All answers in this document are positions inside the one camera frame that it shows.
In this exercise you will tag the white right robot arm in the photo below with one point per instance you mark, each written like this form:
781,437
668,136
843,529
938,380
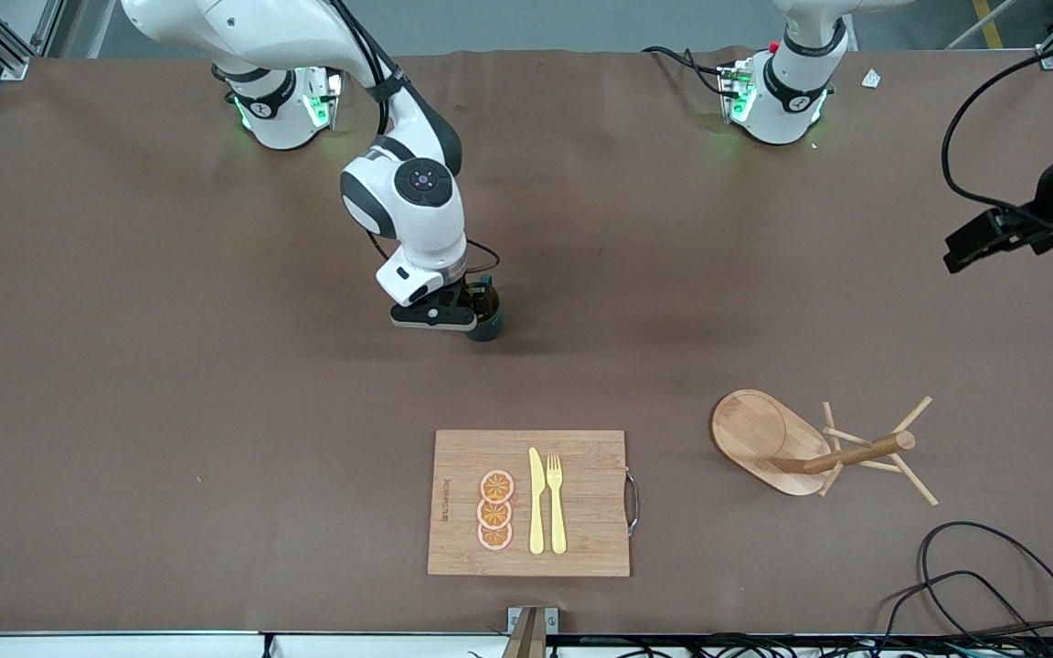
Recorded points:
252,27

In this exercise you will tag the orange slice toy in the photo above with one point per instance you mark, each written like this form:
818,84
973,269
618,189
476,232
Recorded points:
496,486

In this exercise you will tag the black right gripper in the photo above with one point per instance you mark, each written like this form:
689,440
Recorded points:
474,296

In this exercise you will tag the yellow plastic fork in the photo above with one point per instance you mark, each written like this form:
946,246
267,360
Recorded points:
557,521

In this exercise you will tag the wooden mug tree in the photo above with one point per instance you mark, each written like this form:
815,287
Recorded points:
750,434

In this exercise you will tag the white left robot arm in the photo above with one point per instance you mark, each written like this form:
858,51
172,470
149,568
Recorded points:
792,100

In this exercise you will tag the aluminium camera post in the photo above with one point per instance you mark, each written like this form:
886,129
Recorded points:
526,640

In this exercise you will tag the yellow plastic knife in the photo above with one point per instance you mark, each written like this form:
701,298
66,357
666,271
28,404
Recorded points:
537,512

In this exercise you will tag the teal cup with yellow inside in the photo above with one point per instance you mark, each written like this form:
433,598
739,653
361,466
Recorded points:
488,327

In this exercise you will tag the small white paper scrap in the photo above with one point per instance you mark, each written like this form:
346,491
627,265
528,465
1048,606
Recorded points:
871,79

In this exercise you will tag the bamboo cutting board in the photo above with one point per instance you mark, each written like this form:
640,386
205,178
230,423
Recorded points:
590,512

